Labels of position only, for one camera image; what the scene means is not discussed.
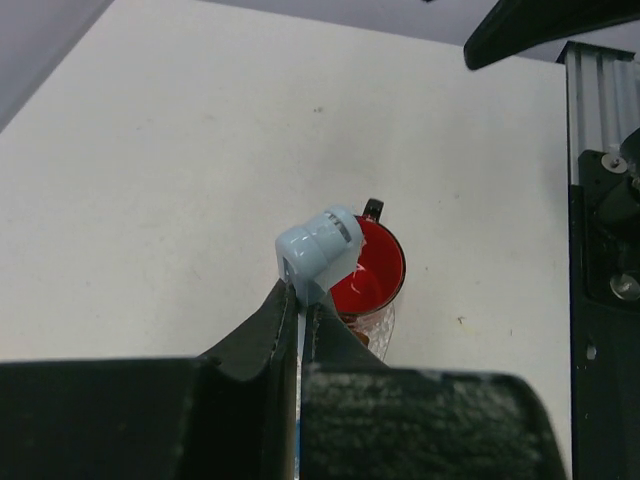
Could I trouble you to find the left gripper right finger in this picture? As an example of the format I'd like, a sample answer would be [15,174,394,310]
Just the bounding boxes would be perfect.
[300,303,565,479]

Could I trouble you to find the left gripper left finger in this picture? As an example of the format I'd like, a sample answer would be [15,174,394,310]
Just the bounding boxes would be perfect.
[1,282,298,479]

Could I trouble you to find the clear glass tray wooden handles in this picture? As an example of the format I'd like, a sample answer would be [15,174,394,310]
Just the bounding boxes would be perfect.
[338,301,396,360]

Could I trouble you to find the red cup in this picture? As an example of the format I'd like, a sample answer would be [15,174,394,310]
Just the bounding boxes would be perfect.
[331,198,407,323]

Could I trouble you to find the white toothbrush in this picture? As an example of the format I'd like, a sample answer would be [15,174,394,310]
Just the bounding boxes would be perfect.
[274,203,364,451]

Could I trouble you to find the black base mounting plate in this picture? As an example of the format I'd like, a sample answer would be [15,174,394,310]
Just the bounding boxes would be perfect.
[569,132,639,479]

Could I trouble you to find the aluminium frame rail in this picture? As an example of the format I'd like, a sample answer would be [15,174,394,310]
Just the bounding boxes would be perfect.
[558,41,639,185]

